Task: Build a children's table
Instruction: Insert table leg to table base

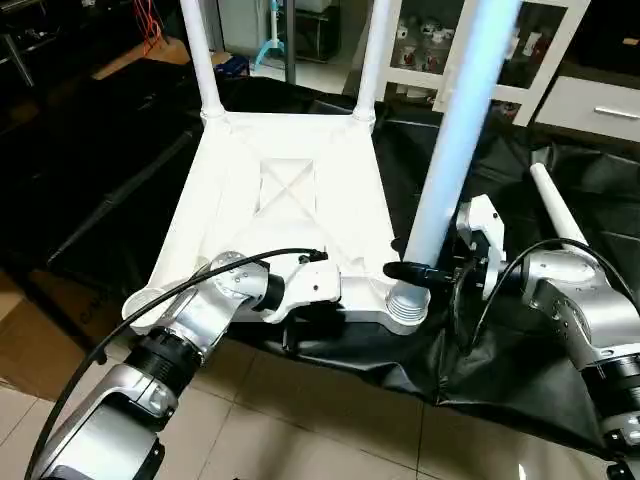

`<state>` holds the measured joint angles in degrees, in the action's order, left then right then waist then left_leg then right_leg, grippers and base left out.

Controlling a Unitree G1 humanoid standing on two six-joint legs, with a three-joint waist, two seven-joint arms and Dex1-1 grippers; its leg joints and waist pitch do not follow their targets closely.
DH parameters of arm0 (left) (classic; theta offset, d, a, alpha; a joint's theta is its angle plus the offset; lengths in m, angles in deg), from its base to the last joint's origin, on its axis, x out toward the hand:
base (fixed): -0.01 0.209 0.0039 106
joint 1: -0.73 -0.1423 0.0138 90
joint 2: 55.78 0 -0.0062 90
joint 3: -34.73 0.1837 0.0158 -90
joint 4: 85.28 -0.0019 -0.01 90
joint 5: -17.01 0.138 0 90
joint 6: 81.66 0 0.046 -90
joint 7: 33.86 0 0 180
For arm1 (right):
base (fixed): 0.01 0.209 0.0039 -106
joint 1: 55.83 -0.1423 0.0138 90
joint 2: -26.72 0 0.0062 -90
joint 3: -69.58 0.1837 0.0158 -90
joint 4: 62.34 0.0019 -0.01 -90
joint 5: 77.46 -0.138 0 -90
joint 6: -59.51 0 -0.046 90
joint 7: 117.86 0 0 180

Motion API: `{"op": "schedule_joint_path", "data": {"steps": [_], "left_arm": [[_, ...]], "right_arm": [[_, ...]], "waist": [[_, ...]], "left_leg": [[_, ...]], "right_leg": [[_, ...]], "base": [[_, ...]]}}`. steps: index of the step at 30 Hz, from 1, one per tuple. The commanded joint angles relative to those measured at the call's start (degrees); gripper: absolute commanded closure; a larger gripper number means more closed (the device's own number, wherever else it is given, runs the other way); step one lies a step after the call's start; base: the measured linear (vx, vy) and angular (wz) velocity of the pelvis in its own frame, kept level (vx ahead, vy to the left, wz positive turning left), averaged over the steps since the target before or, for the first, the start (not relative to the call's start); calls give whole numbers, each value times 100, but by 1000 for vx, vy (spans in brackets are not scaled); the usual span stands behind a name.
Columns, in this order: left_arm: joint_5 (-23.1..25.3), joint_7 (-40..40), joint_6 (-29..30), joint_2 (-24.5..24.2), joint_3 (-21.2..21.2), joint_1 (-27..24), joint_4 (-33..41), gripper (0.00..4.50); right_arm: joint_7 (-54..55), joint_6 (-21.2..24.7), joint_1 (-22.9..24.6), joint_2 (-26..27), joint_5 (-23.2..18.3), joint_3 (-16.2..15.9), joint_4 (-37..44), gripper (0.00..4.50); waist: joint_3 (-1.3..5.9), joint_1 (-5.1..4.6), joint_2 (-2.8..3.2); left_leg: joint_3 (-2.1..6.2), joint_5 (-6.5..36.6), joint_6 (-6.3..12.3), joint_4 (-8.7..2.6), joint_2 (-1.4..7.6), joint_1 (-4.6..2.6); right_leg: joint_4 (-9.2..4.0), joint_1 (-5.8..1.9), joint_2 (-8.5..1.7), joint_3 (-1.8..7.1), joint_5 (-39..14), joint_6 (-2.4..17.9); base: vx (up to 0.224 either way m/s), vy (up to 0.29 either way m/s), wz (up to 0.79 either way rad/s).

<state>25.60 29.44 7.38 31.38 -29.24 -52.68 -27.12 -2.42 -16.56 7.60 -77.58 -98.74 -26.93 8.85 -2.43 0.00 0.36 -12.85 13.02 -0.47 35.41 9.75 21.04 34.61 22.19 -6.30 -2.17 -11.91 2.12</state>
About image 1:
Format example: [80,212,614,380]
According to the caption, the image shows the white plastic table top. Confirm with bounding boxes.
[122,108,433,336]

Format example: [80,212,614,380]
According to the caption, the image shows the black mat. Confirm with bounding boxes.
[0,65,640,461]

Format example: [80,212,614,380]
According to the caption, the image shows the white drawer unit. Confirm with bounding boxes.
[535,75,640,143]

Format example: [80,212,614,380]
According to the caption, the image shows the white glass-door cabinet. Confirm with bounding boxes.
[378,0,591,127]

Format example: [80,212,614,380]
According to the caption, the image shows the dark metal stand pole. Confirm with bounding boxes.
[282,0,299,89]

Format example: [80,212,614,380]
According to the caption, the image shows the blue box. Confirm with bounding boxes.
[214,54,251,79]

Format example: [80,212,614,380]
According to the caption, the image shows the teal and white pole tool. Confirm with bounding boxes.
[252,0,291,71]

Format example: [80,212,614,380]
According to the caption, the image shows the brown cardboard box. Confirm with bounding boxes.
[0,270,96,403]

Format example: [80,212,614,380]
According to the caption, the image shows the red cables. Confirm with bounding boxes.
[132,0,169,56]

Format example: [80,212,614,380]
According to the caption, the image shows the grey metal post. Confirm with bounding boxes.
[4,35,35,89]

